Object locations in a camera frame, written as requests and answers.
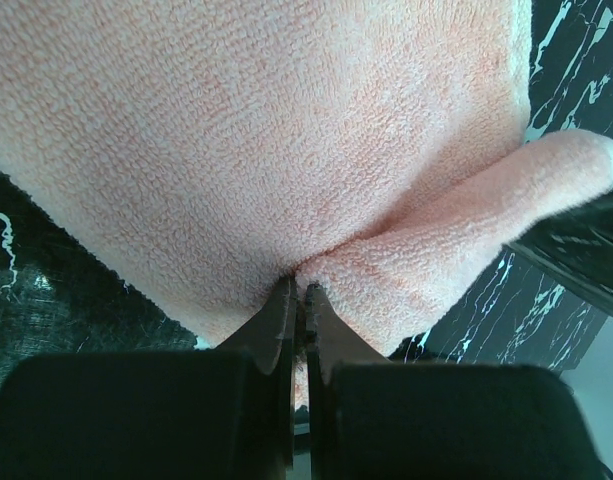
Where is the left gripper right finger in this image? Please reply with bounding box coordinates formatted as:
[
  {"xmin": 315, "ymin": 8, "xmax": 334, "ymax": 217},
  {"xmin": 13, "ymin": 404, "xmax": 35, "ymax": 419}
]
[{"xmin": 305, "ymin": 285, "xmax": 604, "ymax": 479}]

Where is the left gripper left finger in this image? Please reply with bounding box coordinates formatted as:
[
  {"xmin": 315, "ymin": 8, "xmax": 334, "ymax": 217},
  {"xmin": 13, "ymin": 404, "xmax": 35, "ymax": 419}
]
[{"xmin": 0, "ymin": 277, "xmax": 297, "ymax": 479}]

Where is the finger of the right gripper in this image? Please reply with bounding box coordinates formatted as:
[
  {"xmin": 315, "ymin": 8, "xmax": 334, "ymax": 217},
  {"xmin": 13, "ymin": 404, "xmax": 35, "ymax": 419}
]
[{"xmin": 509, "ymin": 191, "xmax": 613, "ymax": 317}]

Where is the pink towel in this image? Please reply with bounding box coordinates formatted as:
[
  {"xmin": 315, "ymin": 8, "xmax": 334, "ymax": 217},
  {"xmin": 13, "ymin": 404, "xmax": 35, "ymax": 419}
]
[{"xmin": 0, "ymin": 1, "xmax": 613, "ymax": 355}]

